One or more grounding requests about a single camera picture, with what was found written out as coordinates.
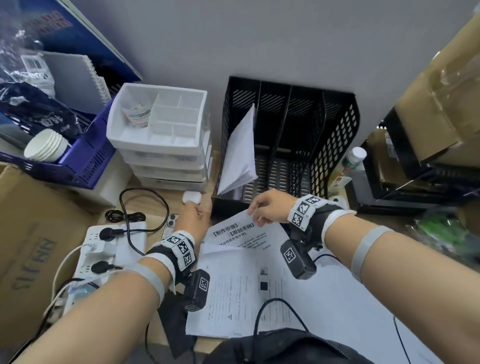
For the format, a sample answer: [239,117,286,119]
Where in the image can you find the person's right hand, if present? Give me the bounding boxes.
[247,188,301,228]

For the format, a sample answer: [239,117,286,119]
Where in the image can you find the person's left hand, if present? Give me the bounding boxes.
[174,198,214,245]

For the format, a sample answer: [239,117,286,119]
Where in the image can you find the black mesh file organizer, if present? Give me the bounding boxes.
[211,76,361,218]

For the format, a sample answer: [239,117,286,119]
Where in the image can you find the printed instruction sheets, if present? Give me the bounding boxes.
[204,208,292,260]

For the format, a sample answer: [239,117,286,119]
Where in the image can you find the white stapled paper bundle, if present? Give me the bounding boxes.
[216,104,260,197]

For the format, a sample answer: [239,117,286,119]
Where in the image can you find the person's right forearm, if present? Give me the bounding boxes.
[326,215,480,364]

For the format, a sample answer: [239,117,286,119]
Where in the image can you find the person's left forearm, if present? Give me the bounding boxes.
[14,254,177,364]

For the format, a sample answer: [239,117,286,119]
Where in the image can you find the marble case smartphone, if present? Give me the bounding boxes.
[161,212,180,239]

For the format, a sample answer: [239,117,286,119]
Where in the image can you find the wooden table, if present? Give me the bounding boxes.
[93,174,480,364]

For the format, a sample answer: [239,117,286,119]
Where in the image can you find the white power strip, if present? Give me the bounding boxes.
[71,221,148,282]

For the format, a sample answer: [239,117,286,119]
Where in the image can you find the white drawer organizer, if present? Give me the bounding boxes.
[106,82,215,194]

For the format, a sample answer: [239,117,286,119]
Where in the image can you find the white box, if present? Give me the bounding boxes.
[91,163,134,207]

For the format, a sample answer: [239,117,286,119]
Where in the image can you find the white charger plug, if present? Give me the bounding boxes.
[84,241,117,260]

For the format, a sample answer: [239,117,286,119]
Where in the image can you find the white capped drink bottle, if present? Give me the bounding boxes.
[335,146,368,192]

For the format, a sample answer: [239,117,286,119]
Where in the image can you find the paper sheets on desk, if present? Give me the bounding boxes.
[253,251,413,364]

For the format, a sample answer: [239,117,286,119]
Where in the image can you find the flat brown box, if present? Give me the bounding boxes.
[365,129,398,196]

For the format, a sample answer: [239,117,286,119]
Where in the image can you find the small clear labelled bottle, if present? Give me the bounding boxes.
[125,104,153,128]

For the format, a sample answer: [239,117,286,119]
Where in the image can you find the black tiered tray shelf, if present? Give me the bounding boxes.
[356,106,480,217]

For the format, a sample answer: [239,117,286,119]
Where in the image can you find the white charger block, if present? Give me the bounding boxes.
[48,277,104,323]

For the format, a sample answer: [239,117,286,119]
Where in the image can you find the black bag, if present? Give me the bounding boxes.
[157,290,376,364]

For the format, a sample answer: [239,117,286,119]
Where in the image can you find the printed cardboard box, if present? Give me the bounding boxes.
[0,164,110,364]

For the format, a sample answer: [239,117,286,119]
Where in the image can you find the stack of white paper cups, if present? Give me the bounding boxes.
[23,128,72,164]

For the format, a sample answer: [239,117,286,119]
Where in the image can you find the grey spiral notebook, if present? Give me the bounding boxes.
[37,50,113,115]

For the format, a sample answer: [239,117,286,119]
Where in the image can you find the dark blue packet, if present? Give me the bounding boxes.
[0,81,84,137]

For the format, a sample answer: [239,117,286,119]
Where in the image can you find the glass jar with cork lid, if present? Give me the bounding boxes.
[410,200,480,271]

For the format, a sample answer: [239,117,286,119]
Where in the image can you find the large brown cardboard box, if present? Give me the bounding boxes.
[393,14,480,164]

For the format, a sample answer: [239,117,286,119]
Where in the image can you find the clear plastic bag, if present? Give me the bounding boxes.
[0,28,57,99]

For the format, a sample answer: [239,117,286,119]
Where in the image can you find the left marker wrist strap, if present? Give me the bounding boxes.
[146,230,198,286]

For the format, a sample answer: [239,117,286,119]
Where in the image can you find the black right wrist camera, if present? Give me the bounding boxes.
[280,239,318,280]

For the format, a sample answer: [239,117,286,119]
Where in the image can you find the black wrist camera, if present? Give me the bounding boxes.
[182,269,212,313]
[280,239,318,280]

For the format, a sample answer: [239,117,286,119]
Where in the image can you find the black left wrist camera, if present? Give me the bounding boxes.
[182,269,212,313]

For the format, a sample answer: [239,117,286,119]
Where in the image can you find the black power cable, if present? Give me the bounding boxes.
[104,187,170,235]

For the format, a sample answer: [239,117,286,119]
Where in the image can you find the left camera black cable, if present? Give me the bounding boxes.
[143,320,160,364]

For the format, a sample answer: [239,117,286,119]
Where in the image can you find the white power cable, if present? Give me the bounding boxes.
[44,243,89,322]

